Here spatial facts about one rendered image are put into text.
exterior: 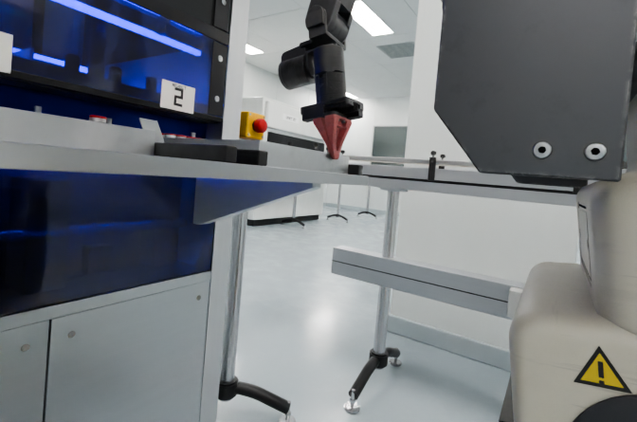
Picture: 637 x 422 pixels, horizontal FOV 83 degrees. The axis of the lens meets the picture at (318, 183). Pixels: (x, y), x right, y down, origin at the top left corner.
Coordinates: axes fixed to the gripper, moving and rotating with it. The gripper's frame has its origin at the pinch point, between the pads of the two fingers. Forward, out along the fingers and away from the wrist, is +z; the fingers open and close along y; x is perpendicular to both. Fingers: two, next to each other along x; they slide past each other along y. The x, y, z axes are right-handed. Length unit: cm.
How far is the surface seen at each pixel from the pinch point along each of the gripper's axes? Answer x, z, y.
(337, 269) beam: -85, 38, 51
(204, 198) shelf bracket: -0.1, 5.8, 36.2
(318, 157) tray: 4.6, 0.9, 0.7
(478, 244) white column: -144, 33, 1
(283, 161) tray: 13.8, 2.2, 1.0
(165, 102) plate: 9.5, -15.2, 36.1
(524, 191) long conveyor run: -82, 8, -25
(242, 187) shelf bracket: 0.0, 4.1, 23.6
